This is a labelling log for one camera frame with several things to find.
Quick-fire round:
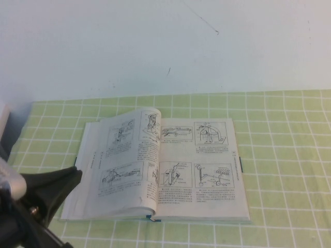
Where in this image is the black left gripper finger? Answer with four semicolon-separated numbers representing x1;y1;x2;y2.
21;166;83;194
35;170;83;226

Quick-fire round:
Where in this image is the book with technical drawings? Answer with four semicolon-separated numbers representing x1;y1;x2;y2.
59;107;252;224

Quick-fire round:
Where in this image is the white side board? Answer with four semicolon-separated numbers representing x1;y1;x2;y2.
0;103;12;156

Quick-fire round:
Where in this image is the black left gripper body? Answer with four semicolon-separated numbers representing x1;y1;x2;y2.
0;191;73;248

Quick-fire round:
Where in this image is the green checked tablecloth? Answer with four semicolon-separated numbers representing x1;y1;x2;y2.
0;89;331;248

